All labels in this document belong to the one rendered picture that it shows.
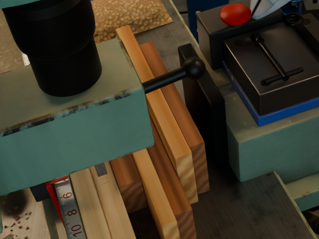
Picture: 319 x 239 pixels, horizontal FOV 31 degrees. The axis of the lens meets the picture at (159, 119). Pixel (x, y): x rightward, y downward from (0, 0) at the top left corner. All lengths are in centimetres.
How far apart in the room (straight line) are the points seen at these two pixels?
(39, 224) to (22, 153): 27
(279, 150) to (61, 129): 22
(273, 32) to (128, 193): 21
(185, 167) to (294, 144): 11
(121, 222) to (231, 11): 23
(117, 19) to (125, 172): 27
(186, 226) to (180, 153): 7
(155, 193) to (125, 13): 32
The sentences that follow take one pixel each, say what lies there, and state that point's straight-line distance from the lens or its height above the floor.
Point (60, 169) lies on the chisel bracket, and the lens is 48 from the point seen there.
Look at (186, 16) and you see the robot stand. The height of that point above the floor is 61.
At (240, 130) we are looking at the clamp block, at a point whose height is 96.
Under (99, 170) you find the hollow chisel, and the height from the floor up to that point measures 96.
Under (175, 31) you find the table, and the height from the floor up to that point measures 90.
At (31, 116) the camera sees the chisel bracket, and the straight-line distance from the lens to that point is 44.
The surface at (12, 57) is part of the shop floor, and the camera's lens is 230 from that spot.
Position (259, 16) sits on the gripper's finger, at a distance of 58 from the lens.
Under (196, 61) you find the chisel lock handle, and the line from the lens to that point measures 48.
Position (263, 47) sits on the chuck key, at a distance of 56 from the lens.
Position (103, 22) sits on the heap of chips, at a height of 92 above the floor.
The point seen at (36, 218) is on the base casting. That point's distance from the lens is 72.
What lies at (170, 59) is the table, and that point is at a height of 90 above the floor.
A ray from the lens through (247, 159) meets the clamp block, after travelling 56.
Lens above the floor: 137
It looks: 46 degrees down
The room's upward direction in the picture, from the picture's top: 11 degrees counter-clockwise
